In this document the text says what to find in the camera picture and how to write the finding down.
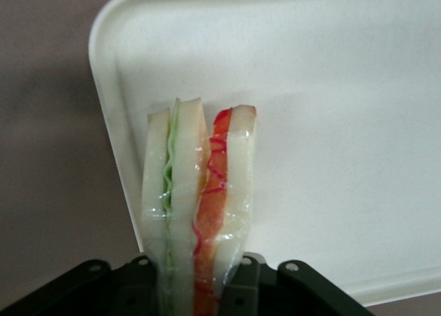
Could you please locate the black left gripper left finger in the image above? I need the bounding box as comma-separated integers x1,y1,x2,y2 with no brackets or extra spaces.
0,255,160,316

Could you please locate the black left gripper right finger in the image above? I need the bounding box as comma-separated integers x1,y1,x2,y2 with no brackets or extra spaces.
222,253,377,316

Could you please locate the triangle sandwich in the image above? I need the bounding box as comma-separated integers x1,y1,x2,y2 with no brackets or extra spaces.
140,96,259,316

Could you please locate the cream plastic tray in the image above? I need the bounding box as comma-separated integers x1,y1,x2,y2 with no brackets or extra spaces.
88,0,441,308

